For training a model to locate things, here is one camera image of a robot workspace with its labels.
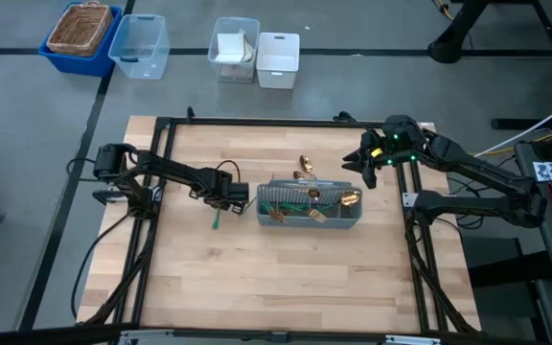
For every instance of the clear plastic bin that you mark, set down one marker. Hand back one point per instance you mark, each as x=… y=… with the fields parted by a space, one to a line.
x=233 y=72

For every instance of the white cardboard box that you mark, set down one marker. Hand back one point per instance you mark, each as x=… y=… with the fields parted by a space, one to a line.
x=230 y=45

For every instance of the black frame clamp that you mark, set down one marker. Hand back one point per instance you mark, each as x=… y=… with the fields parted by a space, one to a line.
x=347 y=116
x=190 y=114

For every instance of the black stand foot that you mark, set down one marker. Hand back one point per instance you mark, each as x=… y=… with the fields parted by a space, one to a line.
x=448 y=48

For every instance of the dark grey side table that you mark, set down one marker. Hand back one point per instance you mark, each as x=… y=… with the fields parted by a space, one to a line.
x=539 y=249

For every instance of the brown wicker basket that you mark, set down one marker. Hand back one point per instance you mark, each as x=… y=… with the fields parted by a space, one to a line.
x=79 y=29

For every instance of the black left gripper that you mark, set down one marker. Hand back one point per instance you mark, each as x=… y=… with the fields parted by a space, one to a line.
x=211 y=184

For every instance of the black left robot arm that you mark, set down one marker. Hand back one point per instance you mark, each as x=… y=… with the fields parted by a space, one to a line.
x=170 y=167

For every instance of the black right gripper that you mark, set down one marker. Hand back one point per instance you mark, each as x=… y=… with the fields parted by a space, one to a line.
x=400 y=141

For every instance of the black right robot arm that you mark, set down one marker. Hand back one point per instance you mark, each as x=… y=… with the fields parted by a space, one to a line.
x=472 y=207

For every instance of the grey plastic cutlery basket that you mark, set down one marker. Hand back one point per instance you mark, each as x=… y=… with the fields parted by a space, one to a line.
x=295 y=224

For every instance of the white plastic bin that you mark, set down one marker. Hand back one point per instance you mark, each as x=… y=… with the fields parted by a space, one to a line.
x=277 y=72

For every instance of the blue plastic bin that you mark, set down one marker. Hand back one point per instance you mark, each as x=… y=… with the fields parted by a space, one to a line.
x=84 y=67

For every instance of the black furniture base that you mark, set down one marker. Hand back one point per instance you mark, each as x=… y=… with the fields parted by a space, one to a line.
x=506 y=270

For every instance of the black crossbar silver brackets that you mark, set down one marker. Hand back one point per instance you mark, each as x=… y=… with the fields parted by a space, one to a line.
x=27 y=334

